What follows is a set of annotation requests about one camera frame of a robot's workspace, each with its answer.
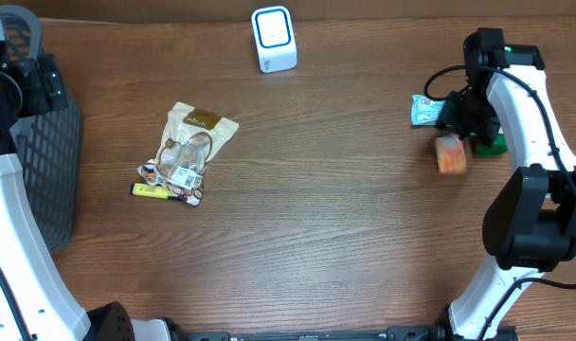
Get teal snack packet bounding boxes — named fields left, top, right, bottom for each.
left=410, top=95, right=445, bottom=127

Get orange snack packet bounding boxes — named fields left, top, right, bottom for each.
left=435, top=134, right=467, bottom=175

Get green lid white jar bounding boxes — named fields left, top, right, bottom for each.
left=469, top=134, right=508, bottom=157

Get yellow and blue bar packet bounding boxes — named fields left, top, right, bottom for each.
left=130, top=183, right=184, bottom=202

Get beige Pantree snack bag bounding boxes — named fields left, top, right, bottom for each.
left=137, top=102, right=239, bottom=206

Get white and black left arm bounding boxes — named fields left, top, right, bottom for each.
left=0, top=13, right=184, bottom=341

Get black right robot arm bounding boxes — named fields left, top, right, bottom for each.
left=415, top=27, right=576, bottom=340

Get white barcode scanner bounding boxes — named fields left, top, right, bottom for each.
left=251, top=6, right=297, bottom=74

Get dark grey plastic basket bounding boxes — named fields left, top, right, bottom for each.
left=0, top=5, right=83, bottom=252

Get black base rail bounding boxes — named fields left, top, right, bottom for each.
left=183, top=325, right=519, bottom=341

